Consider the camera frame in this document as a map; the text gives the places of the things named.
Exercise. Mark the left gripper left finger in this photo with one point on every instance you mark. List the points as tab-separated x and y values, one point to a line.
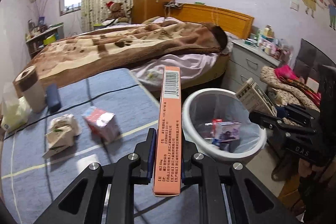
105	191

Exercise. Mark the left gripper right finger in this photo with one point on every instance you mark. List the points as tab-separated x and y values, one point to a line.
230	193

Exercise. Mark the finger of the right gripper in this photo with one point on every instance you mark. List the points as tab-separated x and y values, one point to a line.
298	114
273	122

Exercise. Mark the green white tea box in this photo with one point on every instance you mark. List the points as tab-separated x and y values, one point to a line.
254	98

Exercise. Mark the purple milk carton box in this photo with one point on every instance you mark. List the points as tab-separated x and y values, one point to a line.
225	131

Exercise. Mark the paper bag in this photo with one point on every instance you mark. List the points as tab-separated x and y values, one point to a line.
61	134

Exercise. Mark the orange red box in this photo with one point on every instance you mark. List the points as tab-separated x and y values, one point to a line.
167	172

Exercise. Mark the white trash bin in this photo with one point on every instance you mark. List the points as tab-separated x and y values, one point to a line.
202	107

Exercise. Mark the right hand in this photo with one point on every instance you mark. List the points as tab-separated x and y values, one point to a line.
305	169

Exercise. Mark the floral quilted clothes pile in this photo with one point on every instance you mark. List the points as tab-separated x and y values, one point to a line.
288	89

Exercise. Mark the dark grey chair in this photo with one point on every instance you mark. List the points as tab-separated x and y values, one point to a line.
307	61

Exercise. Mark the grey drawer nightstand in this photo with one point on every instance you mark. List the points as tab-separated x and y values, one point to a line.
246	62

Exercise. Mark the bottles on nightstand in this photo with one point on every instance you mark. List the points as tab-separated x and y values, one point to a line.
266	41

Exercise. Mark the blue checked table cloth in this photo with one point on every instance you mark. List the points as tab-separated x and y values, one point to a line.
30	183

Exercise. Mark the dark blue glasses case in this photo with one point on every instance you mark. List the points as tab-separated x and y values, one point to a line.
53	98

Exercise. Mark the wooden bed headboard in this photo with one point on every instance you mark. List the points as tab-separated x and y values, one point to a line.
233	22

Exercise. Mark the tissue pack yellow green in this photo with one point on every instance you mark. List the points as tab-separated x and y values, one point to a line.
15	110

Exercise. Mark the beige brown tumbler cup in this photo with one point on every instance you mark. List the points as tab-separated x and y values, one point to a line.
32	89

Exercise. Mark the brown bear pattern blanket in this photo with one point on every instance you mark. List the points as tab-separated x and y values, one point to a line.
70	60

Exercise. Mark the cluttered side desk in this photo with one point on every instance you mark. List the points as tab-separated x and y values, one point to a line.
39	40

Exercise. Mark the vase with purple branches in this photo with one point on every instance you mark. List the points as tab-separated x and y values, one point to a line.
39	7

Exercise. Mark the teddy bear red hat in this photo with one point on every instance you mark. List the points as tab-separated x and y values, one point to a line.
116	11

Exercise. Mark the window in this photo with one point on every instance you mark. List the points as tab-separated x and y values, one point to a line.
69	6

